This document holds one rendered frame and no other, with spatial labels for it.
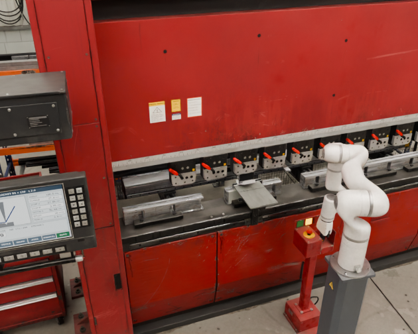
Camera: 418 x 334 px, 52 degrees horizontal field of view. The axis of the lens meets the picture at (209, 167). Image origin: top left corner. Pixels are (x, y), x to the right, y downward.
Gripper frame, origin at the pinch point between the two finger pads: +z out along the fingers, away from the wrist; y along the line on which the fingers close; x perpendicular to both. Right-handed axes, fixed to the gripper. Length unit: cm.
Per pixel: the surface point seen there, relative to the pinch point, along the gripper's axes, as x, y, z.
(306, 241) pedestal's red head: -15.0, 4.0, -4.3
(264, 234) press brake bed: -27.8, -23.2, 10.2
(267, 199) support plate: -31.9, -18.6, -24.6
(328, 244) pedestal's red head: 2.4, 4.5, 3.1
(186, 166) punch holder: -76, -40, -44
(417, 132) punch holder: 94, -35, -40
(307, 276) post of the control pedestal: -7.6, 3.4, 29.4
